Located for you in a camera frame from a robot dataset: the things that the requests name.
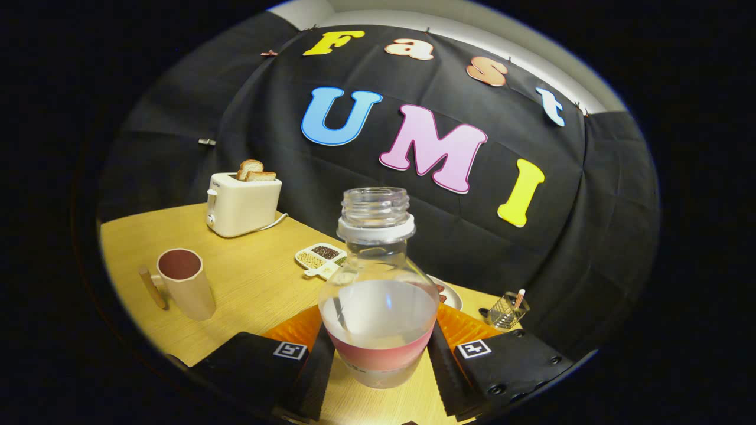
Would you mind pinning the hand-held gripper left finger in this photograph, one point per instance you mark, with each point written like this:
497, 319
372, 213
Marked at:
313, 378

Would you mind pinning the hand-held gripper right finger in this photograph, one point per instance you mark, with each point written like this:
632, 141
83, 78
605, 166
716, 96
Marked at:
446, 378

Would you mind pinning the clear juice bottle pink label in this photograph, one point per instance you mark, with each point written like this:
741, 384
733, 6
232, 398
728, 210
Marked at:
378, 330

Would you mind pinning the white round plate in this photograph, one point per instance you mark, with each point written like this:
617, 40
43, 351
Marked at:
452, 297

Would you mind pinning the reddish brown meat patty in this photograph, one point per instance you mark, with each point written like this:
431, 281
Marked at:
440, 293

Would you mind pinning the pencil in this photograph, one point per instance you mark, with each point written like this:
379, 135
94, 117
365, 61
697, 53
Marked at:
519, 298

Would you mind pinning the wooden table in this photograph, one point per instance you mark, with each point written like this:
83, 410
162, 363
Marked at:
260, 283

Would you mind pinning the white divided grain dish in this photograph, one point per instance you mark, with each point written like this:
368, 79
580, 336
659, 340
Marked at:
319, 260

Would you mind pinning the black backdrop cloth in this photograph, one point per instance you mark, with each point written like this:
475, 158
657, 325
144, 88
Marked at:
413, 236

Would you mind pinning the cream toaster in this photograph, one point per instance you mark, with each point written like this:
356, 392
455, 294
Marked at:
245, 206

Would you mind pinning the toast slice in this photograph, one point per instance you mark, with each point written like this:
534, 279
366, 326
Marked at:
263, 176
251, 166

